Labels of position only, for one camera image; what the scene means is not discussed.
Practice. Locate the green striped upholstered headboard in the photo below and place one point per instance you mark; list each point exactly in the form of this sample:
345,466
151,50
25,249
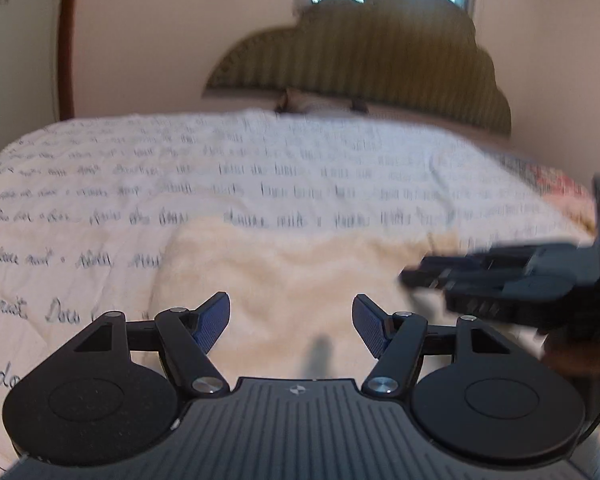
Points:
380,50

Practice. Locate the cream fluffy towel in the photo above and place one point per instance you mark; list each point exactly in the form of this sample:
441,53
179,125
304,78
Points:
290,280

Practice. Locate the flower patterned glass door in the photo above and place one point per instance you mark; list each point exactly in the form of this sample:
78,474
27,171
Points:
10,45

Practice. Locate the white script printed bedspread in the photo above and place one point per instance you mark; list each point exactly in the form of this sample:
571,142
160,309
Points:
180,170

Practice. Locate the brown wooden door frame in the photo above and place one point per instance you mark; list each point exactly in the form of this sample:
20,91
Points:
67,35

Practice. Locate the red patterned pillow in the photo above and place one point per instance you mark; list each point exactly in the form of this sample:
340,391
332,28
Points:
555,185

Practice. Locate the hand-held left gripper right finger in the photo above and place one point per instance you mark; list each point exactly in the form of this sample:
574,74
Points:
369,325

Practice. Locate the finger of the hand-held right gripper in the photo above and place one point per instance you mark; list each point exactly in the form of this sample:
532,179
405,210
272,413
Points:
445,271
485,305

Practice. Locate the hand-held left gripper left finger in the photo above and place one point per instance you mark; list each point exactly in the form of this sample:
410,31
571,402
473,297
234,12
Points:
211,322

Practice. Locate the pale pillow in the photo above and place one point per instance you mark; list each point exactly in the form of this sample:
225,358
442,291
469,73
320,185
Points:
320,100

